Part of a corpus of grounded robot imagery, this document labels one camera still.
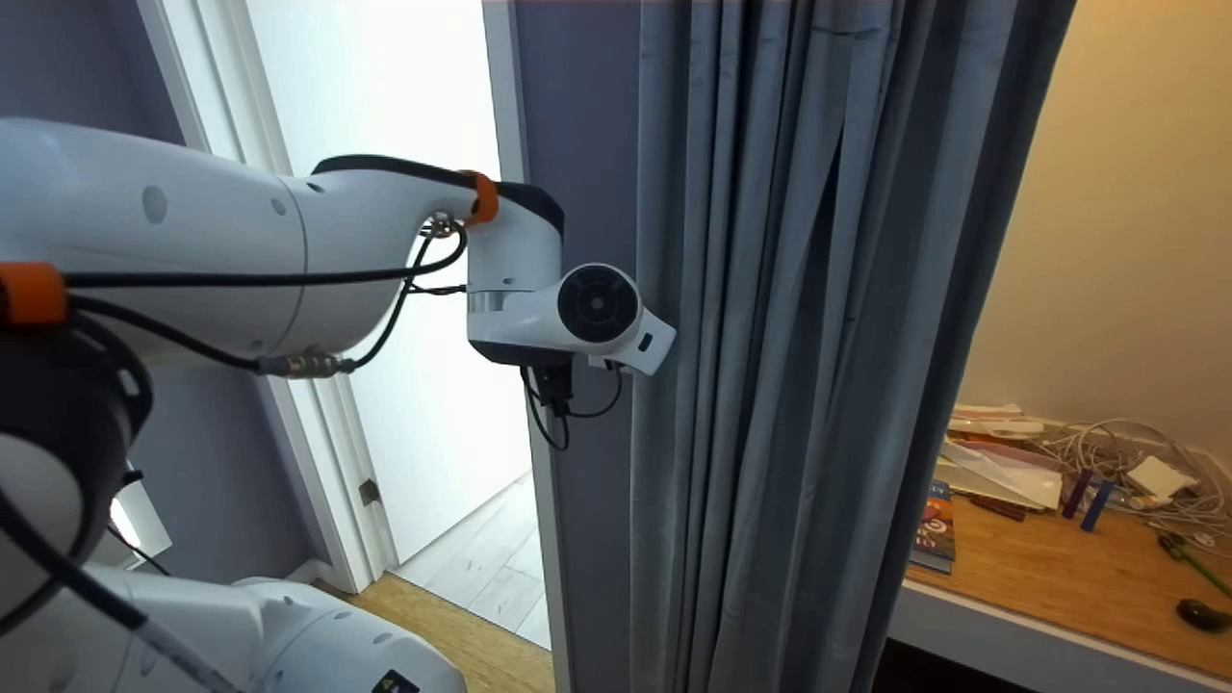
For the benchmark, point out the colourful book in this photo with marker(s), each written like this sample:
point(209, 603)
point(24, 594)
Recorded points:
point(936, 530)

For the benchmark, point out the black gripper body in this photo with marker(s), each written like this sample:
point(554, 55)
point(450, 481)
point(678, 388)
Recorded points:
point(549, 387)

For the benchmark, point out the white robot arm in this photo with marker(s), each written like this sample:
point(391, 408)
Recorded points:
point(196, 233)

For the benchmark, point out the green tool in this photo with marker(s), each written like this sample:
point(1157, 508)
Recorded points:
point(1190, 560)

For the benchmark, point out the grey curtain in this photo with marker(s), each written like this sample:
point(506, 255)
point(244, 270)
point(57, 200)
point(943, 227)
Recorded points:
point(794, 347)

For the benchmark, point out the blue marker pens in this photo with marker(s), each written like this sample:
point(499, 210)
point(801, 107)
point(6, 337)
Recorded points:
point(1089, 498)

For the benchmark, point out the small black object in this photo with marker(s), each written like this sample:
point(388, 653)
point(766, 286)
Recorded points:
point(1204, 613)

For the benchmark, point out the white door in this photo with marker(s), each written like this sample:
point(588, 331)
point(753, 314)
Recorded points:
point(411, 319)

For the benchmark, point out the white door frame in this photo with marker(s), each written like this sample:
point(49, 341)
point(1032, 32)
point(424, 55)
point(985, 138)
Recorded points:
point(329, 437)

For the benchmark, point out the white box near wall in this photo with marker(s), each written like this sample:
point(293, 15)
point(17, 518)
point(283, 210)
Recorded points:
point(139, 523)

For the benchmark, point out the stack of papers and books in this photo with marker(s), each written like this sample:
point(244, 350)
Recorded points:
point(1002, 464)

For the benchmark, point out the white power adapter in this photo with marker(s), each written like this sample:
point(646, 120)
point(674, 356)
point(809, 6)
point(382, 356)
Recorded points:
point(1160, 478)

